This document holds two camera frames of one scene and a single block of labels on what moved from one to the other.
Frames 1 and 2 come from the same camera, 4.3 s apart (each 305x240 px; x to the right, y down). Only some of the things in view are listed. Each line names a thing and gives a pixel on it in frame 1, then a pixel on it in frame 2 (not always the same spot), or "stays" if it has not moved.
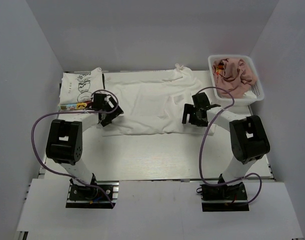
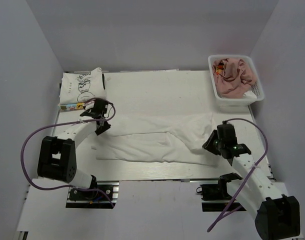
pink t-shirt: (234, 75) stays
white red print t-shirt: (152, 102) -> (171, 139)
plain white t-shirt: (249, 94) stays
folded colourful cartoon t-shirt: (84, 105) stays
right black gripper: (189, 108) -> (208, 145)
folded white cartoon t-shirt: (77, 87) stays
